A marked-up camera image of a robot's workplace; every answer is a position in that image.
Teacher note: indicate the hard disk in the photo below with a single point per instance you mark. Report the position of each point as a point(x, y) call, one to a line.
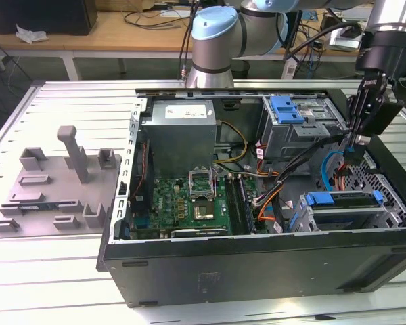
point(348, 199)

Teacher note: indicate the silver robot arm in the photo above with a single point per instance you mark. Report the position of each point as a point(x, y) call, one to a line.
point(216, 50)

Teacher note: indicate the grey metal disk bay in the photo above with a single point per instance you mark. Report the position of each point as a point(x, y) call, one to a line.
point(365, 210)

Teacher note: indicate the small black open box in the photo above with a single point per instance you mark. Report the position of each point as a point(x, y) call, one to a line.
point(328, 22)

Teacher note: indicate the white label tag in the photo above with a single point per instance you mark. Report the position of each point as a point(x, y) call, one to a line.
point(291, 69)

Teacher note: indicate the blue drive carrier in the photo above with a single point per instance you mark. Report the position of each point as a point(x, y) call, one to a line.
point(286, 111)

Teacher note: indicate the grey metal drive cage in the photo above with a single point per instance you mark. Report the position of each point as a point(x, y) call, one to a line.
point(291, 142)

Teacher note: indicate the black RAM stick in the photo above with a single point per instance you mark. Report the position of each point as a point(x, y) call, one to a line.
point(247, 206)

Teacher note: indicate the black RAM slot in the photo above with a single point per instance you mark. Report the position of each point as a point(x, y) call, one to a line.
point(231, 206)

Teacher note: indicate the grey power supply unit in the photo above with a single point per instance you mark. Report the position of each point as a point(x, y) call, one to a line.
point(179, 142)

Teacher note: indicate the CPU socket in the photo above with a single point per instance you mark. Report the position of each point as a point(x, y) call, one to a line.
point(203, 211)

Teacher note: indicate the black PC case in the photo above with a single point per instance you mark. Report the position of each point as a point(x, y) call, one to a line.
point(257, 271)

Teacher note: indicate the black graphics card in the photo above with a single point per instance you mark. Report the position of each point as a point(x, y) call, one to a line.
point(199, 232)

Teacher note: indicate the green motherboard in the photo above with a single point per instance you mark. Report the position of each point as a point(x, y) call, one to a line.
point(169, 199)

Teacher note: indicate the black case fan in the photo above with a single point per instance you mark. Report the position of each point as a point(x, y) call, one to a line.
point(143, 176)

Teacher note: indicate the wooden desk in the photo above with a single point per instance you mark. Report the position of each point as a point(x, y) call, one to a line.
point(105, 40)

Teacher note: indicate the black computer tower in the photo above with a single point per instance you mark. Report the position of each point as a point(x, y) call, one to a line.
point(54, 17)

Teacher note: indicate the crumpled white paper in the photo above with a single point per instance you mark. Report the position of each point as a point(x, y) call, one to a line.
point(30, 34)

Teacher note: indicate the grey parts rack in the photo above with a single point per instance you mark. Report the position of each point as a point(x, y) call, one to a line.
point(54, 189)

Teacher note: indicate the green RAM stick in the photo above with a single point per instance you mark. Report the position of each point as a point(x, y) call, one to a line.
point(37, 206)

